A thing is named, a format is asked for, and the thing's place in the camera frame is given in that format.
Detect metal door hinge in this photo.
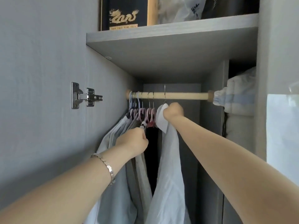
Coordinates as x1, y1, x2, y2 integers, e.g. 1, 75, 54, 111
71, 82, 103, 110

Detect translucent white plastic bag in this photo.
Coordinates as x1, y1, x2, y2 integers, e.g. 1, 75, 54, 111
158, 0, 208, 25

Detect white paper sheet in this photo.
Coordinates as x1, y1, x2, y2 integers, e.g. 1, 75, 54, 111
266, 94, 299, 184

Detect black shopping bag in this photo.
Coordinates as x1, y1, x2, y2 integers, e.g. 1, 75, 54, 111
201, 0, 260, 20

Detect wooden hanging rod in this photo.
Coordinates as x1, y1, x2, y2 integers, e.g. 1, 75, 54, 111
125, 90, 215, 103

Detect silver link bracelet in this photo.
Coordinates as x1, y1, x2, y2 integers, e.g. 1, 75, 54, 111
90, 153, 116, 187

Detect person's left forearm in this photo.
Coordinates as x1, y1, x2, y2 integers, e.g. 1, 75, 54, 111
0, 147, 131, 224

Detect clear tape strip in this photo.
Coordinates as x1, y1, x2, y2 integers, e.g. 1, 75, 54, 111
288, 81, 299, 94

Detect white glossy wardrobe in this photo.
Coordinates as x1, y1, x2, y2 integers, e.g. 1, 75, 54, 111
0, 0, 299, 224

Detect person's left hand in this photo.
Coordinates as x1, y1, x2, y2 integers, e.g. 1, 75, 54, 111
115, 128, 149, 159

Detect cream rolled quilt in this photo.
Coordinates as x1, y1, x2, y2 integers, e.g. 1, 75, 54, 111
225, 114, 255, 155

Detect person's right forearm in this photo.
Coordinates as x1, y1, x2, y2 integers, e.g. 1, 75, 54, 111
168, 115, 299, 224

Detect black box gold dragon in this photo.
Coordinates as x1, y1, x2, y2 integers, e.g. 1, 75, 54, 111
100, 0, 159, 31

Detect white fleece blanket blue stripe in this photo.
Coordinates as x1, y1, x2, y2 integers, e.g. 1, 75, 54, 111
213, 66, 257, 116

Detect row of assorted hangers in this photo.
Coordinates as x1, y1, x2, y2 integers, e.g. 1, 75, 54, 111
128, 91, 157, 128

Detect person's right hand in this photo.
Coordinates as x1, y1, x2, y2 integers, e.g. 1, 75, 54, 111
163, 102, 185, 122

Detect row of clothes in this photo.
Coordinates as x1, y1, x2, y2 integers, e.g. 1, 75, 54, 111
84, 114, 164, 224

